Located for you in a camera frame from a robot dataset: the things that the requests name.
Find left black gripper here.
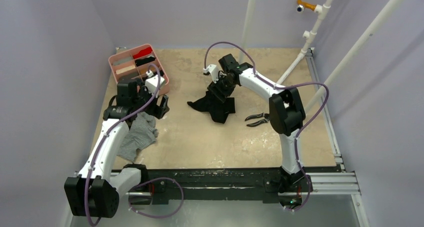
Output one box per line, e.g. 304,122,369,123
131,82,168,119

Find black underwear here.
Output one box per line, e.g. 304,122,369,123
187,91,236,124

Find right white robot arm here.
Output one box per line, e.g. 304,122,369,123
203,54,306,191

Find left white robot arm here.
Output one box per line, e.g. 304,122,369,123
64,75,169,218

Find grey striped underwear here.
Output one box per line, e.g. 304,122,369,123
117,112,159,162

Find dark grey rolled garment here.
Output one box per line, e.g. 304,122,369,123
118,72,140,82

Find beige rolled garment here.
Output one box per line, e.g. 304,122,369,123
115,64,136,75

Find black rolled garment upper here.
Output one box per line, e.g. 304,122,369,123
134,56,156,67

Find pink divided organizer tray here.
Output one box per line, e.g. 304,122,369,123
108,44,170,95

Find red rolled garment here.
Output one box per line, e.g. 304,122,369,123
132,47,153,59

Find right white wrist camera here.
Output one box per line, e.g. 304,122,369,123
202,64,220,83

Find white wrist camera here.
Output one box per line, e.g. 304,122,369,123
144,70,166,97
202,64,220,83

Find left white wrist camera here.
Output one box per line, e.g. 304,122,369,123
144,70,166,97

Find black handled pliers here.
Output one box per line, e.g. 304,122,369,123
244,112,271,128

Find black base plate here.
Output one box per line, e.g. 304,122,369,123
116,167,314,206

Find orange mounted camera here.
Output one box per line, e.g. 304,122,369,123
296,0,317,13

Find white pvc pipe frame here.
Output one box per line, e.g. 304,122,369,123
234,0,417,112

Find aluminium rail frame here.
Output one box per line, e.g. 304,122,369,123
61,47,370,227

